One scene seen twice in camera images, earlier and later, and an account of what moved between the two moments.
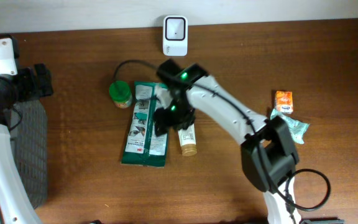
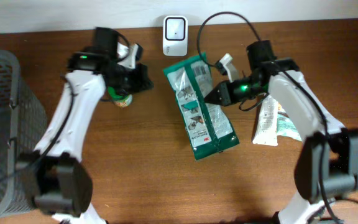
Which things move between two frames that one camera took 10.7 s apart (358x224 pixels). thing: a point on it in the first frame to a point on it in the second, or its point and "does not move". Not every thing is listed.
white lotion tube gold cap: x=187 y=140 to x=266 y=132
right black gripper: x=175 y=118 to x=221 y=95
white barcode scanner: x=175 y=35 does not move
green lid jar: x=120 y=93 does not move
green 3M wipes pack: x=143 y=147 to x=207 y=126
